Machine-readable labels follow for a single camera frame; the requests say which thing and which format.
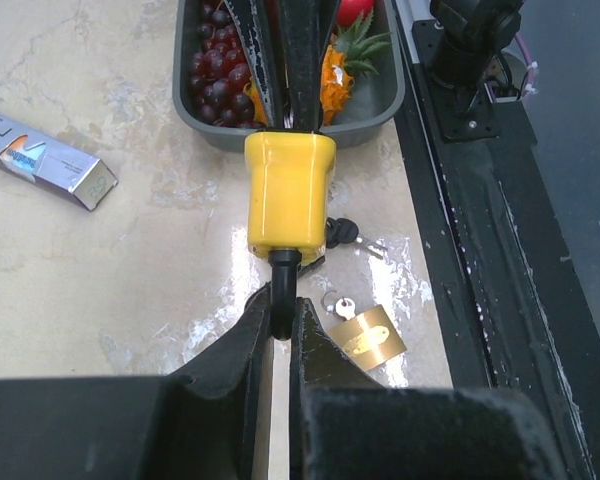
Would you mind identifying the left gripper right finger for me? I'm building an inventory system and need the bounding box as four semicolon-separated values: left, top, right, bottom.
289;298;567;479

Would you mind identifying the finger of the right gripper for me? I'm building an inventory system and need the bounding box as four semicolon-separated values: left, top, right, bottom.
278;0;341;132
226;0;283;125

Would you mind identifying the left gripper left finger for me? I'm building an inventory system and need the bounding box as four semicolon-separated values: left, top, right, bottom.
0;287;273;479

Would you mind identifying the yellow padlock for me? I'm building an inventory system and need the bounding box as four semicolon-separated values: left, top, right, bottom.
244;130;337;340

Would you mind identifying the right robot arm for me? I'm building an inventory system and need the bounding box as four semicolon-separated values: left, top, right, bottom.
224;1;522;142

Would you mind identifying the red apple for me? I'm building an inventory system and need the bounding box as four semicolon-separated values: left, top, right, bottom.
336;0;375;28

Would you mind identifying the dark grapes bunch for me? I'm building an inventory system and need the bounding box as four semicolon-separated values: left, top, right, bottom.
187;1;266;129

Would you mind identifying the orange horned melon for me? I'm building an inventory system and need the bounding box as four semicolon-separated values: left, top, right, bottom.
243;34;361;126

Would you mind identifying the large brass padlock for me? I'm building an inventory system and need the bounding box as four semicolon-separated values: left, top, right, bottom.
327;305;407;372

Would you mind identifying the grey fruit tray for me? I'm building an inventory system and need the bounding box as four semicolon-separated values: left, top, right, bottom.
172;1;405;153

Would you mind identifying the black mounting base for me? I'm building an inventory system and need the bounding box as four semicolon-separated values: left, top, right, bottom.
395;1;600;479

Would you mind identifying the silver toothpaste box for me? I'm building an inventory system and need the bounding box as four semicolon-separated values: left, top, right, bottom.
0;114;118;211

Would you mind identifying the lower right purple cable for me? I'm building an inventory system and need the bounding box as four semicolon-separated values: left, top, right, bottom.
484;32;539;104

